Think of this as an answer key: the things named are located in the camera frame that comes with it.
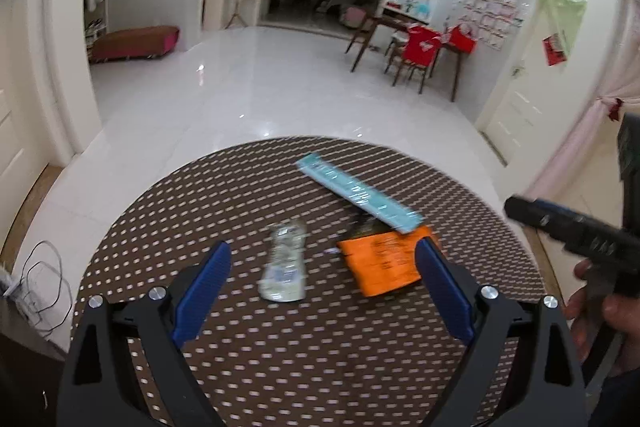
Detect red gift bag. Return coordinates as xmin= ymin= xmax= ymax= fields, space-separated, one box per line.
xmin=447 ymin=24 xmax=477 ymax=54

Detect wooden chair with white seat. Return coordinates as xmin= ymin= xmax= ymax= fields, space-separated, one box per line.
xmin=383 ymin=32 xmax=409 ymax=75

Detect person's right hand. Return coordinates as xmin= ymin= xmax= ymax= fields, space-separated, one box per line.
xmin=565 ymin=259 xmax=640 ymax=379

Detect person's right forearm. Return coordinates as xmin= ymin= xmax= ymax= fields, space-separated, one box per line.
xmin=587 ymin=369 xmax=633 ymax=427

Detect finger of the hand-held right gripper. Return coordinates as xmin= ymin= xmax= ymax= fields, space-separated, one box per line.
xmin=504 ymin=196 xmax=583 ymax=253

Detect black floor cables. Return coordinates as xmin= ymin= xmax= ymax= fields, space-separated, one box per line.
xmin=11 ymin=241 xmax=75 ymax=337

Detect chair with red cover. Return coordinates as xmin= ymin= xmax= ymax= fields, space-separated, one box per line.
xmin=392 ymin=23 xmax=444 ymax=96

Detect dark wooden dining table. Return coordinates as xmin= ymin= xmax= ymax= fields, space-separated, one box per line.
xmin=349 ymin=14 xmax=477 ymax=104

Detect pink curtain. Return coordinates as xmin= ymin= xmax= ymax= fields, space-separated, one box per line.
xmin=527 ymin=96 xmax=627 ymax=210

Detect teal long packet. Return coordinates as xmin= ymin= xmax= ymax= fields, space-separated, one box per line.
xmin=294 ymin=153 xmax=424 ymax=236

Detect red paper door decoration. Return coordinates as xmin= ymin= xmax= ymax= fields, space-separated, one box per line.
xmin=542 ymin=34 xmax=569 ymax=67

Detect row of wall certificates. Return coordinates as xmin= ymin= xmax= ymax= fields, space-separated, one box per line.
xmin=456 ymin=0 xmax=525 ymax=54

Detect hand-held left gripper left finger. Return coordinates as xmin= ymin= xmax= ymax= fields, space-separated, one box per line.
xmin=57 ymin=241 xmax=233 ymax=427

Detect red upholstered bench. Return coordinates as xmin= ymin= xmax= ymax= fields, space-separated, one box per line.
xmin=89 ymin=25 xmax=180 ymax=64

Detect white door with red paper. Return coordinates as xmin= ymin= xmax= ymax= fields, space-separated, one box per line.
xmin=486 ymin=0 xmax=585 ymax=160

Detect orange snack packet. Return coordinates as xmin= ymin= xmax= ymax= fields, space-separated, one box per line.
xmin=336 ymin=214 xmax=442 ymax=299

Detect clear plastic wrapper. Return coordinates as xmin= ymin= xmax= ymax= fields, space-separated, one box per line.
xmin=257 ymin=220 xmax=309 ymax=304

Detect brown dotted tablecloth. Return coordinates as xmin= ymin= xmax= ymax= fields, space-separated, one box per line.
xmin=70 ymin=136 xmax=538 ymax=427

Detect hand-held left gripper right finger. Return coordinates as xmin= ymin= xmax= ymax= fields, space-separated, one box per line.
xmin=414 ymin=238 xmax=587 ymax=427

